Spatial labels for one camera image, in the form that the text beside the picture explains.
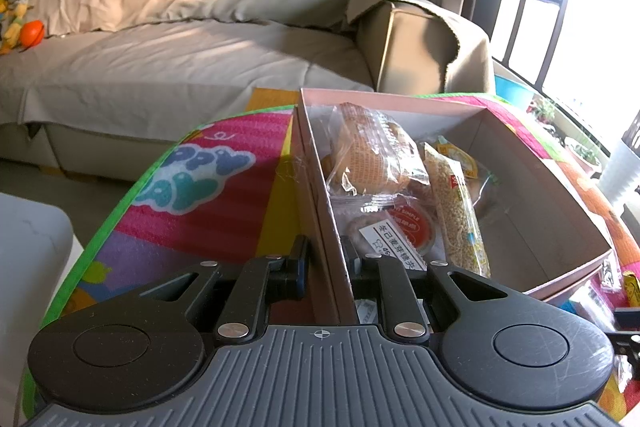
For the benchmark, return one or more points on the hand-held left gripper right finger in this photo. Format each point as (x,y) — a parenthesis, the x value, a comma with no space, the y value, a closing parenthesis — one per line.
(354,268)

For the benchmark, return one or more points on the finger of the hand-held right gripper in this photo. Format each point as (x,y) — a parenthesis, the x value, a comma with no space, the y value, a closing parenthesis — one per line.
(629,332)

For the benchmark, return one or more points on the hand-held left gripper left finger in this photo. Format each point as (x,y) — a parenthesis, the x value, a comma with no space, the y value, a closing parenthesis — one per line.
(302,266)

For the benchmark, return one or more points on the red label pastry packet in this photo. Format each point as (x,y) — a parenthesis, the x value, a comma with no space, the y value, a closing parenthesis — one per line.
(415,227)

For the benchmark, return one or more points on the clear bread packet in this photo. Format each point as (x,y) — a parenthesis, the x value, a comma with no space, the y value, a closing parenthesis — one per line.
(365,152)

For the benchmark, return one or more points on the long grain snack packet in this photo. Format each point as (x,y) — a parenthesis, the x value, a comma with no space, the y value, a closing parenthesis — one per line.
(457,207)

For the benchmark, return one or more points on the pink cardboard box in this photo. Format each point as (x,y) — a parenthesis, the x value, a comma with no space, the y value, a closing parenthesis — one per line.
(540,217)

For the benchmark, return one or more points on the yellow printed snack packet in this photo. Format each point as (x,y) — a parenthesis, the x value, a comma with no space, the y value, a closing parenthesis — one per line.
(475,169)

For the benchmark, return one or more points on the small yellow packet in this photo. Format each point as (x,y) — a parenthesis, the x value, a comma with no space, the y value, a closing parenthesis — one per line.
(632,289)

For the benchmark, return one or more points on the clear plastic packet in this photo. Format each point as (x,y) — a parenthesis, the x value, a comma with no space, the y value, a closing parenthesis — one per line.
(590,307)

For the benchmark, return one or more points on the small clear printed packet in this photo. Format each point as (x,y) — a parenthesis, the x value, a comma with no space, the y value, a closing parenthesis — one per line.
(611,272)

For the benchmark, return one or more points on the colourful printed play mat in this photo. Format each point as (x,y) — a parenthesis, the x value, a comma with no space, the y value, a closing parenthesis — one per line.
(200,227)

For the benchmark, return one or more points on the white ribbed column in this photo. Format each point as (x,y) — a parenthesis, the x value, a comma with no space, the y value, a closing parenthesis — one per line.
(622,167)

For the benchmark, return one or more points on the small potted plant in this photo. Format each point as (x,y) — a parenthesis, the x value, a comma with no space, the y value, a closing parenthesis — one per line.
(545,112)

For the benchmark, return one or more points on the beige sofa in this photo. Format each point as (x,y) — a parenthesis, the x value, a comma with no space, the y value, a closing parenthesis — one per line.
(95,152)

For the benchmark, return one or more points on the blue plastic basin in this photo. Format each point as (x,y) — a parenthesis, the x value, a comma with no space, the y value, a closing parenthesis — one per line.
(512,89)

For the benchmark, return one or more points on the grey sofa cover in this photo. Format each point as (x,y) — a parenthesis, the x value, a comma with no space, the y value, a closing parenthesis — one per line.
(170,62)

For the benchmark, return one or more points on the tan armrest throw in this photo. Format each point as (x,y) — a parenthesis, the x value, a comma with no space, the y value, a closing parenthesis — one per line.
(472,44)

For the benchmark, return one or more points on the orange ball toy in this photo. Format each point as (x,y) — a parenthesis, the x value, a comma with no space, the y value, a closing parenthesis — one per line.
(31,33)

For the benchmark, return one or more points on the yellow plush toy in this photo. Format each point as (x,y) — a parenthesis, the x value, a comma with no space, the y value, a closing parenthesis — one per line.
(12,24)

